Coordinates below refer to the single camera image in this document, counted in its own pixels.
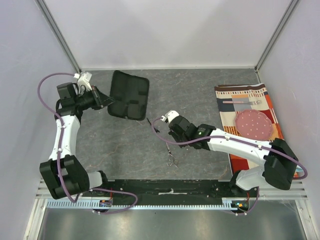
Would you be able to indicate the aluminium frame rail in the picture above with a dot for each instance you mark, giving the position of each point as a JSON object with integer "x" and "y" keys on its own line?
{"x": 58, "y": 34}

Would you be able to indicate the black zippered tool case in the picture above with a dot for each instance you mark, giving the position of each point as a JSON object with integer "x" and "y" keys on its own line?
{"x": 130, "y": 94}

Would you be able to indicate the pink handled fork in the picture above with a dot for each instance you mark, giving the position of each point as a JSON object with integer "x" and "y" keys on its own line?
{"x": 252, "y": 103}

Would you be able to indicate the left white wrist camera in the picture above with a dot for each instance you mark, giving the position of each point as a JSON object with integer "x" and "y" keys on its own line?
{"x": 83, "y": 81}

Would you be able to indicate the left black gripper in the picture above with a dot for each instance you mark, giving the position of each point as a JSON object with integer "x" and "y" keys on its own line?
{"x": 104, "y": 100}

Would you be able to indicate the white slotted cable duct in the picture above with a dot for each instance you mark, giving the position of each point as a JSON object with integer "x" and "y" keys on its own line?
{"x": 99, "y": 204}

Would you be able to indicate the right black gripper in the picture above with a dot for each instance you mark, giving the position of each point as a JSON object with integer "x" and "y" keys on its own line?
{"x": 173, "y": 130}

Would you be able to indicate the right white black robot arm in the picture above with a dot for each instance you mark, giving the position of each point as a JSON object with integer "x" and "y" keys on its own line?
{"x": 275, "y": 161}

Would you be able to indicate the colourful patterned placemat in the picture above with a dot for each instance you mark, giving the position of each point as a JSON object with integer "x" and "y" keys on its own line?
{"x": 255, "y": 92}

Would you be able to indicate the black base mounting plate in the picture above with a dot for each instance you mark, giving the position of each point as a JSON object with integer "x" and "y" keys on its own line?
{"x": 172, "y": 191}

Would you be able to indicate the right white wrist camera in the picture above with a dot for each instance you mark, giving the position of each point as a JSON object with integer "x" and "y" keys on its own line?
{"x": 169, "y": 116}

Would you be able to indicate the silver hair scissors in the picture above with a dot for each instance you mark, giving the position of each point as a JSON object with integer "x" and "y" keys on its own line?
{"x": 171, "y": 159}

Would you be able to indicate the pink dotted plate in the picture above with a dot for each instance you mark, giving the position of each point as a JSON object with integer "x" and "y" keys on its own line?
{"x": 253, "y": 124}

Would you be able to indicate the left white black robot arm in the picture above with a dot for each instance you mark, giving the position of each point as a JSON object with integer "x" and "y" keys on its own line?
{"x": 63, "y": 174}

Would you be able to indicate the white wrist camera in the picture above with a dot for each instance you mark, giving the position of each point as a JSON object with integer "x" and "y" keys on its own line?
{"x": 169, "y": 116}
{"x": 83, "y": 81}

